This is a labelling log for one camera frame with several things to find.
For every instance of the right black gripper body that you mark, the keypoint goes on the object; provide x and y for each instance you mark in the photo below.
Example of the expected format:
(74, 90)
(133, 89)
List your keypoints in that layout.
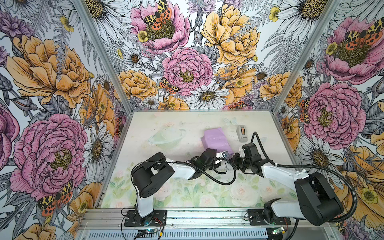
(241, 163)

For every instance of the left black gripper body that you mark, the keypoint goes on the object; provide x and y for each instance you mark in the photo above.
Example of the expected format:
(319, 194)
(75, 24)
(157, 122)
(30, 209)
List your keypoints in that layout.
(211, 166)

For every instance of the pink wrapping paper sheet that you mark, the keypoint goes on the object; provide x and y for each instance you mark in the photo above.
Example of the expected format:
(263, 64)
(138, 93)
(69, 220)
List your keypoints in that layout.
(217, 140)

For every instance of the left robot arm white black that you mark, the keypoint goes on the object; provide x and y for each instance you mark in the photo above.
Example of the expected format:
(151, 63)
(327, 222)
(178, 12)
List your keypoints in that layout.
(149, 176)

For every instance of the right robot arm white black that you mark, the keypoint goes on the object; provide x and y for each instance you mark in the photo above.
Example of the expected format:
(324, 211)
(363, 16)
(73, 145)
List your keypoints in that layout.
(316, 201)

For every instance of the white tape dispenser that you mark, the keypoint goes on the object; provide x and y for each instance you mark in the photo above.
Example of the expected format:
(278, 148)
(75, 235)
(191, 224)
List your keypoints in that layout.
(242, 133)

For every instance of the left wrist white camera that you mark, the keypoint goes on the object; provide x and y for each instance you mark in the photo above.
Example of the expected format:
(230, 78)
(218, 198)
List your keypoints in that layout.
(223, 155)

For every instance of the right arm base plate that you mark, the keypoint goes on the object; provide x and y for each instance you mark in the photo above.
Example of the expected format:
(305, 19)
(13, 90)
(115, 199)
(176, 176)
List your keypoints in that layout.
(261, 217)

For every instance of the white vented cable duct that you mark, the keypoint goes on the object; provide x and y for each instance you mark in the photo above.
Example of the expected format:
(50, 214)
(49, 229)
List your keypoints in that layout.
(180, 234)

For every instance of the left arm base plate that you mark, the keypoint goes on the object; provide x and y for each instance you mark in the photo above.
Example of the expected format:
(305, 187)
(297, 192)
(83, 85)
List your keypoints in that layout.
(157, 218)

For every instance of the aluminium front rail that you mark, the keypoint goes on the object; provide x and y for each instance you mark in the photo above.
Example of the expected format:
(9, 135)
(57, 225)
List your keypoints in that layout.
(177, 218)

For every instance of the right aluminium corner post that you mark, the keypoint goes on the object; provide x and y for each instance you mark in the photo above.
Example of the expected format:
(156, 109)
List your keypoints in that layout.
(313, 38)

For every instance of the aluminium corner post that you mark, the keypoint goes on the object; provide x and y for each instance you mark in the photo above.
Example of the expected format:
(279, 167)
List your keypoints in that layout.
(313, 38)
(97, 41)

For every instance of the left aluminium corner post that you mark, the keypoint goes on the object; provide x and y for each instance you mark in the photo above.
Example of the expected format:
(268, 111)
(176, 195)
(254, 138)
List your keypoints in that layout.
(97, 41)

